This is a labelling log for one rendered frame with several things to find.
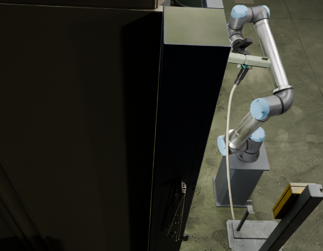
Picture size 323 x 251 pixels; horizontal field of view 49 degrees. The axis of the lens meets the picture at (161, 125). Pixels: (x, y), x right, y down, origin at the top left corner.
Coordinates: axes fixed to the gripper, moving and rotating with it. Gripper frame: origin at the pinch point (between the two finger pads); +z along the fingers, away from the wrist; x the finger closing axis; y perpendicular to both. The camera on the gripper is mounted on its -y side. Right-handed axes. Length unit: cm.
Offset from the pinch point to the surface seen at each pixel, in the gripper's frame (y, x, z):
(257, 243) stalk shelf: 72, -21, 76
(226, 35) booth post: -64, 58, 66
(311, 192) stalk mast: -10, 1, 85
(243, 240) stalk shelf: 74, -13, 74
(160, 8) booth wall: -59, 74, 53
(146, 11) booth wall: -58, 78, 54
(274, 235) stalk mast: 35, -8, 85
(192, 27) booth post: -62, 66, 62
